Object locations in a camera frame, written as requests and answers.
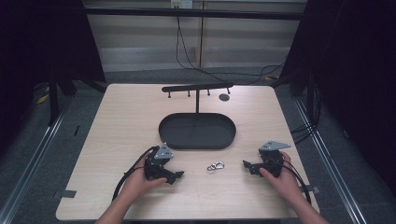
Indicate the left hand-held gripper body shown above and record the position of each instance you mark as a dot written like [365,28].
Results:
[155,168]

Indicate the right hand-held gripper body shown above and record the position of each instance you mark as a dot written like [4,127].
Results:
[272,161]

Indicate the person's left hand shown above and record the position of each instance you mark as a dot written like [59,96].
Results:
[138,185]

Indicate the person's right hand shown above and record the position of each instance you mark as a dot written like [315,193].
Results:
[286,185]

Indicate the silver metal carabiner clip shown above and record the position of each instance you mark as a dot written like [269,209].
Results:
[215,166]

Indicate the black hook stand with tray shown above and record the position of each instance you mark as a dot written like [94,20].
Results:
[197,132]

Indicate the grey tape strip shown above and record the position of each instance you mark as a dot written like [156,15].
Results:
[64,194]
[313,189]

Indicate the black round table grommet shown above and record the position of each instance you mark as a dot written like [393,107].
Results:
[224,97]

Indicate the black metal stand leg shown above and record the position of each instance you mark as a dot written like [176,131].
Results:
[53,99]

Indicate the black curtain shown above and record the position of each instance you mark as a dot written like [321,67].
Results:
[351,62]
[43,40]

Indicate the metal floor rail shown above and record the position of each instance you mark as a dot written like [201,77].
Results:
[28,168]
[330,168]

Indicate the black horizontal frame bar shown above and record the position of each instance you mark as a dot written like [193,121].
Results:
[193,13]

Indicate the white wall socket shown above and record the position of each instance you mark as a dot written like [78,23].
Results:
[181,3]

